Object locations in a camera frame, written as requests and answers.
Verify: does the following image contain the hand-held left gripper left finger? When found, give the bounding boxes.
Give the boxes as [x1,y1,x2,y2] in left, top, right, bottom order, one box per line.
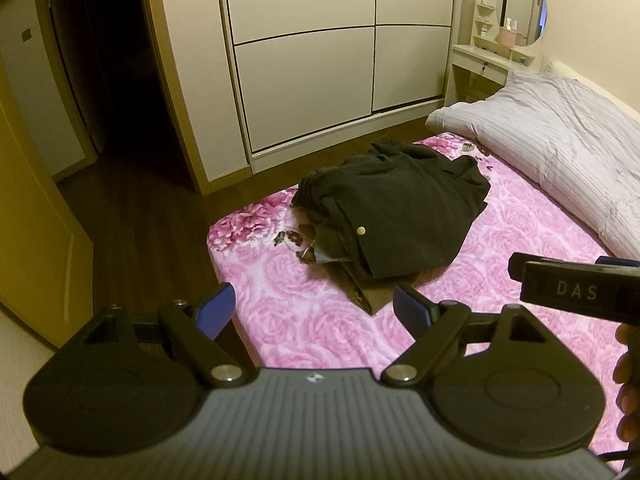
[80,282,257,390]

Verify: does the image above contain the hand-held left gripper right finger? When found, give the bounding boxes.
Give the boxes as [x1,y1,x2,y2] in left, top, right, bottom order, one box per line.
[381,284,551,387]

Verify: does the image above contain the black garment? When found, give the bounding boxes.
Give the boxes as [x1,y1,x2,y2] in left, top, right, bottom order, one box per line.
[291,136,492,281]

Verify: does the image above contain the person's right hand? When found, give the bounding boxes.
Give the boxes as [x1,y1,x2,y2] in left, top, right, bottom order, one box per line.
[614,323,640,443]

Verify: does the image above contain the brown garment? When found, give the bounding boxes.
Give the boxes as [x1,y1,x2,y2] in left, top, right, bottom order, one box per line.
[314,224,402,317]

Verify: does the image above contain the pink floral blanket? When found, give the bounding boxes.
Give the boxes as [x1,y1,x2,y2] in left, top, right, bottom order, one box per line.
[207,132,628,458]

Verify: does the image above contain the white striped duvet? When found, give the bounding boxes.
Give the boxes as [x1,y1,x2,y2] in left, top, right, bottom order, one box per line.
[425,71,640,262]

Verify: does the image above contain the yellow wooden door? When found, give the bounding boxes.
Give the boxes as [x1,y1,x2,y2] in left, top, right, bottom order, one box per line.
[0,55,96,352]

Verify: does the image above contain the cream headboard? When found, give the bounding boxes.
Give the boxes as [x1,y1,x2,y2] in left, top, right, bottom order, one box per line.
[547,59,640,128]

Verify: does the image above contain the white dressing table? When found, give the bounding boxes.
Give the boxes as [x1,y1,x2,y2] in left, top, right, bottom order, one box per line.
[444,44,546,109]

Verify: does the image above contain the small white tiered shelf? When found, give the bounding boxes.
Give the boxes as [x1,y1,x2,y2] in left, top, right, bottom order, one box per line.
[472,0,537,61]

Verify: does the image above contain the cream wardrobe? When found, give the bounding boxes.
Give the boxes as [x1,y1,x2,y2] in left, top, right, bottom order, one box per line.
[137,0,468,197]

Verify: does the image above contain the white hallway door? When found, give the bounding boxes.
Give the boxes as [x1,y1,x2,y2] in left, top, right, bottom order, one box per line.
[0,0,99,182]

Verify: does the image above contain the round wall mirror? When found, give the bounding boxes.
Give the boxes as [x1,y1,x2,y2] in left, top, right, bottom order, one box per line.
[499,0,549,49]

